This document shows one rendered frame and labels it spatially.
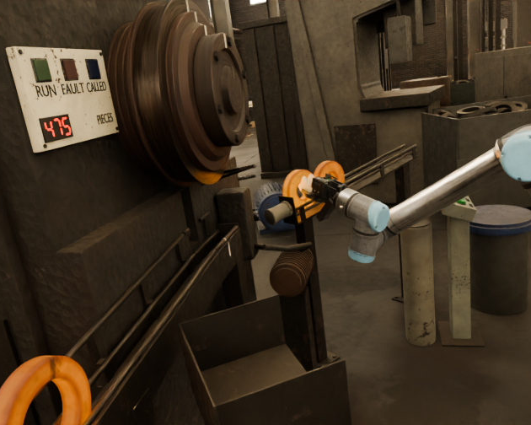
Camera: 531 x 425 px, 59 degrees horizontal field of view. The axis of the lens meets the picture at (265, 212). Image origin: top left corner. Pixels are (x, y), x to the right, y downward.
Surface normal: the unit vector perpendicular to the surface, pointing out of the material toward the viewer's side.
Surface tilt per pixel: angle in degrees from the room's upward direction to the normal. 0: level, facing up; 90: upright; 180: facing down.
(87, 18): 90
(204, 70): 66
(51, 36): 90
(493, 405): 0
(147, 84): 80
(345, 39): 90
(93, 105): 90
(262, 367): 5
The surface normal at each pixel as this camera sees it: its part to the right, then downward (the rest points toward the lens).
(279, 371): -0.10, -0.93
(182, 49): 0.19, -0.34
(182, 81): 0.19, 0.05
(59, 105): 0.96, -0.06
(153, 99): -0.24, 0.28
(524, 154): -0.64, 0.22
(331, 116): -0.47, 0.30
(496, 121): 0.02, 0.27
